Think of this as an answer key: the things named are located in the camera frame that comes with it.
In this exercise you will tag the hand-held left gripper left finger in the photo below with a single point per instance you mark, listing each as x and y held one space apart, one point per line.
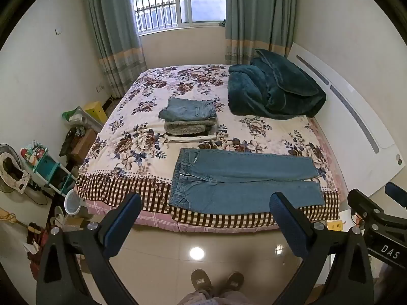
118 228

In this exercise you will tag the person's legs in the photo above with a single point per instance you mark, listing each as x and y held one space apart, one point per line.
213 298

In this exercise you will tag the green white plastic bag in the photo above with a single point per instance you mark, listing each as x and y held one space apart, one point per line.
73 115

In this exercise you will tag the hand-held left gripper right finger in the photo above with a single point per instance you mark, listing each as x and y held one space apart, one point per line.
286 228

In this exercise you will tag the teal storage rack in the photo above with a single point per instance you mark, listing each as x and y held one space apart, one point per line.
47 166

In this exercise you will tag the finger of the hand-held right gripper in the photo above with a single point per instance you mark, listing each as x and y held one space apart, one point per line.
368 208
396 191

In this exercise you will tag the red cloth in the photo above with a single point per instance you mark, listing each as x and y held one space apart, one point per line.
35 244

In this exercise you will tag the teal plush pillow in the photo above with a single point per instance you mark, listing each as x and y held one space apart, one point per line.
286 73

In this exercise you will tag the folded grey fleece pants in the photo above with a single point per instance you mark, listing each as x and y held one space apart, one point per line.
187 127

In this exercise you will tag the white bucket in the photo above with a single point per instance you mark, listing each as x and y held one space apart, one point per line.
73 201

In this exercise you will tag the small yellow box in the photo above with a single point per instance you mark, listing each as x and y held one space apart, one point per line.
334 225

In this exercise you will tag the standing fan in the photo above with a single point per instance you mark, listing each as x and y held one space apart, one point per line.
11 170

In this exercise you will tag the pair of white shoes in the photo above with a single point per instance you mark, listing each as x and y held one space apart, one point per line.
58 217

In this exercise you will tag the broom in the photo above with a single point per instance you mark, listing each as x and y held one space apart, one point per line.
12 218

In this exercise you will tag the teal plush blanket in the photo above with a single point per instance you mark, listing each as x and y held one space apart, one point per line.
251 95

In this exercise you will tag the folded blue denim pants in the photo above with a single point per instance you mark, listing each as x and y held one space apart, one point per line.
187 109

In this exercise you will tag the brown wooden nightstand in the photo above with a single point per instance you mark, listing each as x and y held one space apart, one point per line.
83 144

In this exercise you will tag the white bed headboard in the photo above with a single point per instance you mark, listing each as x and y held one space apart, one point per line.
359 127

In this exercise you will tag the window with metal bars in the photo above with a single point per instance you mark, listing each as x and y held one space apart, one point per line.
165 0

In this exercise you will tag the grey slipper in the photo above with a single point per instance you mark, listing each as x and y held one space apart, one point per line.
232 281
201 279

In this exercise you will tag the folded white garment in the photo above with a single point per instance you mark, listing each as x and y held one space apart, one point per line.
184 138

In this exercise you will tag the floral printed blanket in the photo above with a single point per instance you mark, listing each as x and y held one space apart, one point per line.
133 127

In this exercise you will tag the white wall outlet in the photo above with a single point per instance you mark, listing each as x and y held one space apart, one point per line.
100 87

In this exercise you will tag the blue denim pants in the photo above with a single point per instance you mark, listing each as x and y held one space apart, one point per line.
238 193
187 109

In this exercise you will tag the white wall switch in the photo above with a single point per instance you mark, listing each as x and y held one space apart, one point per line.
58 31

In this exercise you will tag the pink checked bed mattress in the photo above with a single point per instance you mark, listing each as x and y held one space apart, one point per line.
152 219

